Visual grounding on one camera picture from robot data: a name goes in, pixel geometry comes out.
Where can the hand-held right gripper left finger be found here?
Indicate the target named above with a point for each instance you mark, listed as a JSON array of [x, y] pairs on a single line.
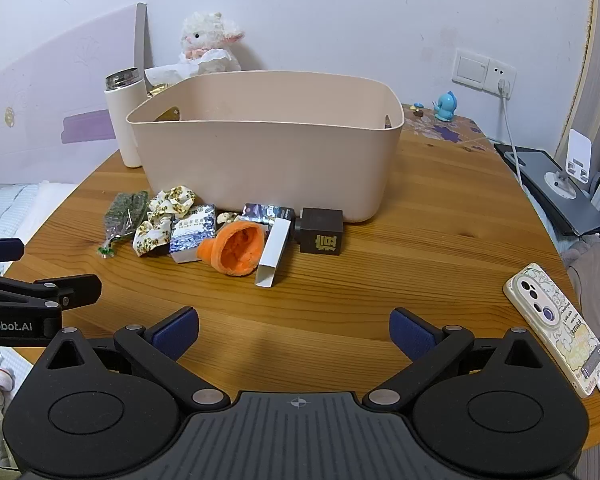
[[177, 330]]

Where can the small floral cloth piece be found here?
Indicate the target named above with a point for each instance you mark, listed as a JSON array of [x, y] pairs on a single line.
[[226, 218]]

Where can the floral cream scrunchie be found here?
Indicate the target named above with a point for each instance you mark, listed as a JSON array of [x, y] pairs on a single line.
[[165, 205]]

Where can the gold foil packet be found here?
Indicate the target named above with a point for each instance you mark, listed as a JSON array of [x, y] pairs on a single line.
[[156, 91]]

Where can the grey cloth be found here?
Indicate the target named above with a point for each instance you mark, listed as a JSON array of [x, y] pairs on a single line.
[[592, 270]]

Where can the blue duck figurine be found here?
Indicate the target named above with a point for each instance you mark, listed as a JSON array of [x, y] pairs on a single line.
[[446, 107]]

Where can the beige plastic storage bin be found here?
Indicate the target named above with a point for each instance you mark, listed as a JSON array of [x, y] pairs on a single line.
[[260, 160]]

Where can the purple floral table mat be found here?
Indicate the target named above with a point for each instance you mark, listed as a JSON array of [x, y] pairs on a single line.
[[445, 135]]

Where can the white wall socket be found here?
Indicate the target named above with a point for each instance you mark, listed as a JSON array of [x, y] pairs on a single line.
[[502, 72]]

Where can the blue and white packet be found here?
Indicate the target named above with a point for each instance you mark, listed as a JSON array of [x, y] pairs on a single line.
[[192, 232]]

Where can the smartphone in cartoon case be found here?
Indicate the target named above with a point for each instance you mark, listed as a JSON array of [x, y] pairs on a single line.
[[555, 320]]

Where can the white phone stand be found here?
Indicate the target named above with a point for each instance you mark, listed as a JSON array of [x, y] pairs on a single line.
[[577, 147]]

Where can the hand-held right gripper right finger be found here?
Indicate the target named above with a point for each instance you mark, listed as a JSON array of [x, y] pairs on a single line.
[[410, 332]]

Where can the white wall switch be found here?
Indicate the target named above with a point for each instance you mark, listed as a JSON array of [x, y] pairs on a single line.
[[470, 67]]

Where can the grey upright board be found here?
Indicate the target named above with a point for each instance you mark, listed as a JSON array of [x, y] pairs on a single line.
[[141, 35]]

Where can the green seaweed packet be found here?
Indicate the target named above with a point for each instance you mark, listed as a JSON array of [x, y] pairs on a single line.
[[125, 212]]

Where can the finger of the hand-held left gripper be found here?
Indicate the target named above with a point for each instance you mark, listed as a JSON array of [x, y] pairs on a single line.
[[75, 287], [2, 250]]

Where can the lilac bed headboard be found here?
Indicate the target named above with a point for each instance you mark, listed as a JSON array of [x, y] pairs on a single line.
[[40, 85]]

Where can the white tissue paper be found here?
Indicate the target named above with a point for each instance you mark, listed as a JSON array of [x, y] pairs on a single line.
[[180, 72]]

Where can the light striped blanket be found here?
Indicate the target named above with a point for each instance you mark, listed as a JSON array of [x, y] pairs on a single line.
[[20, 210]]

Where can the slim white carton box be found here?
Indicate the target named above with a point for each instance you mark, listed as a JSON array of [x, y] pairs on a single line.
[[275, 250]]

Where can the dark grey laptop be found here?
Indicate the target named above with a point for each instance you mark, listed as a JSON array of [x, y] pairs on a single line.
[[555, 205]]

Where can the white plush sheep toy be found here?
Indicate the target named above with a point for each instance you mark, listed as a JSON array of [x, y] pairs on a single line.
[[205, 35]]

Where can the brown cube stamp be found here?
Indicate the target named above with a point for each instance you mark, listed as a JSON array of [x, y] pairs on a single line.
[[320, 240]]

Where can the cream board with cork edge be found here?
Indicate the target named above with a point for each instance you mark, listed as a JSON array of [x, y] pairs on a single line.
[[587, 70]]

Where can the white thermos bottle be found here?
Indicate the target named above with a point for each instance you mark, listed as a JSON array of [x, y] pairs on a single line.
[[122, 125]]

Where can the small mushroom figurine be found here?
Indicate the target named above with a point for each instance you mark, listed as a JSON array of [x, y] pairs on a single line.
[[417, 110]]

